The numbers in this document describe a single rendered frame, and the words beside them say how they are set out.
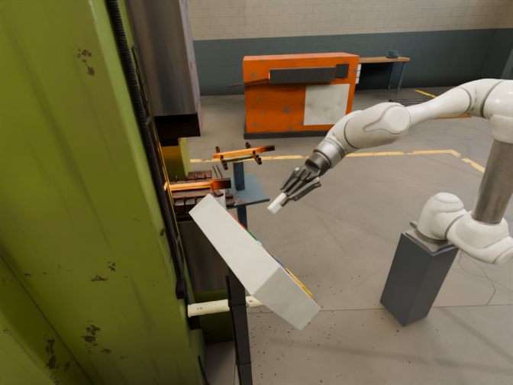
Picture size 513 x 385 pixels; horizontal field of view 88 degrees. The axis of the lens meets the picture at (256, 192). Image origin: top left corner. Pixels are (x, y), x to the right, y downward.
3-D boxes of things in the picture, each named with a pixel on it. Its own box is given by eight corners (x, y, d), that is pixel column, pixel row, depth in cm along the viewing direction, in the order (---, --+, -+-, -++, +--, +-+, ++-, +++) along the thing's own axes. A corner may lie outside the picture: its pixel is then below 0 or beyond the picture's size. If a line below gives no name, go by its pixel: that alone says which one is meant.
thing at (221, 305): (291, 294, 117) (291, 286, 114) (294, 305, 113) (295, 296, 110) (190, 308, 113) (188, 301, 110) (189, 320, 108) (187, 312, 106)
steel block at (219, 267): (230, 239, 169) (224, 177, 146) (234, 287, 137) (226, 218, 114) (140, 250, 163) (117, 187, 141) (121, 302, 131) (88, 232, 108)
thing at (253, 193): (253, 174, 205) (252, 172, 204) (269, 201, 172) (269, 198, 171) (214, 181, 198) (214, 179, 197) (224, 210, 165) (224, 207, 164)
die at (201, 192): (212, 192, 133) (210, 176, 129) (212, 215, 116) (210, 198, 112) (125, 200, 129) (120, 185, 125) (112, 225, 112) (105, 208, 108)
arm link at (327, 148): (327, 153, 94) (315, 165, 93) (319, 134, 88) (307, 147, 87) (346, 162, 87) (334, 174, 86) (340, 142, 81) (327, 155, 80)
